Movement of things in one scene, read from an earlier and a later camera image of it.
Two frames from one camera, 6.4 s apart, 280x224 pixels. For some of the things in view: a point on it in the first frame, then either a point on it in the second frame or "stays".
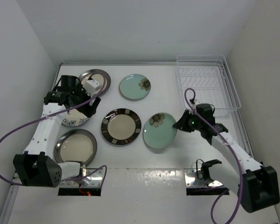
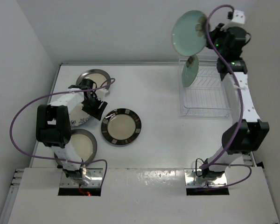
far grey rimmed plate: x=97 y=75 stays
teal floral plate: x=75 y=144 stays
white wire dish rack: x=207 y=79 stays
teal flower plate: x=158 y=131 to x=189 y=32
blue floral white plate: x=74 y=118 stays
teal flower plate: x=135 y=86 to x=189 y=74
